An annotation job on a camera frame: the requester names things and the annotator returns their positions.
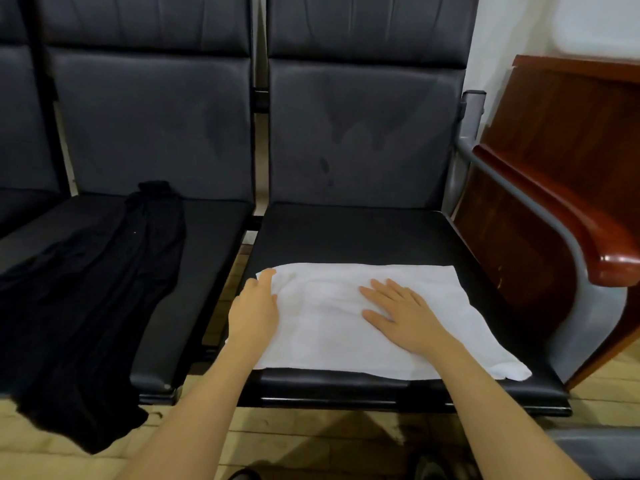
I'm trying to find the person's right hand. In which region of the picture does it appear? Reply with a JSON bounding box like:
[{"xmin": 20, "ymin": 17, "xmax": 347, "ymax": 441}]
[{"xmin": 359, "ymin": 277, "xmax": 458, "ymax": 360}]

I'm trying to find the person's left hand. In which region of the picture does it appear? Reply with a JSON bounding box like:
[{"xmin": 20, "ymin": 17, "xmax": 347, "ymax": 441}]
[{"xmin": 226, "ymin": 267, "xmax": 282, "ymax": 360}]

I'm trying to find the white t-shirt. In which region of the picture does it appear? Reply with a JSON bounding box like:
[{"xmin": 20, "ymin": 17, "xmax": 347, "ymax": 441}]
[{"xmin": 245, "ymin": 261, "xmax": 533, "ymax": 383}]

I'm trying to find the black t-shirt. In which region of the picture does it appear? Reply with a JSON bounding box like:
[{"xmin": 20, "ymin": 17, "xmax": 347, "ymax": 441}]
[{"xmin": 0, "ymin": 179, "xmax": 188, "ymax": 456}]

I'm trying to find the grey plastic storage bin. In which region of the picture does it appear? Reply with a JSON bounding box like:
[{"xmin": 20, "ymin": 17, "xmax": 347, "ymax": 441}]
[{"xmin": 545, "ymin": 427, "xmax": 640, "ymax": 480}]

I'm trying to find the person's left forearm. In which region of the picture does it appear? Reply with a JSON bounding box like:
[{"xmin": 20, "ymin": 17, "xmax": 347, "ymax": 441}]
[{"xmin": 115, "ymin": 345, "xmax": 266, "ymax": 480}]

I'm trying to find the person's right forearm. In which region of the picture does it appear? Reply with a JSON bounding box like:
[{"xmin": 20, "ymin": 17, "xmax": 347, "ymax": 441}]
[{"xmin": 430, "ymin": 339, "xmax": 591, "ymax": 480}]

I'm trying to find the black leather bench seat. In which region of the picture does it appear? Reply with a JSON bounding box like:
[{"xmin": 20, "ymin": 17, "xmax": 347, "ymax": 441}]
[
  {"xmin": 0, "ymin": 0, "xmax": 69, "ymax": 238},
  {"xmin": 238, "ymin": 0, "xmax": 573, "ymax": 416},
  {"xmin": 0, "ymin": 0, "xmax": 257, "ymax": 404}
]

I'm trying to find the brown wooden bench armrest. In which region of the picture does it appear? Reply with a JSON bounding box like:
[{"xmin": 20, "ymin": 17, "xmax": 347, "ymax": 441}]
[{"xmin": 474, "ymin": 143, "xmax": 640, "ymax": 288}]

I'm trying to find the brown wooden desk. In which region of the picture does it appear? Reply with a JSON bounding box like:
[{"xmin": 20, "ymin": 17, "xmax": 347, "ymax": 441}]
[{"xmin": 452, "ymin": 55, "xmax": 640, "ymax": 391}]

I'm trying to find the white plastic tray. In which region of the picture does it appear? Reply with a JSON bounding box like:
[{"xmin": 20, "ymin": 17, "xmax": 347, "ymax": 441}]
[{"xmin": 550, "ymin": 0, "xmax": 640, "ymax": 62}]

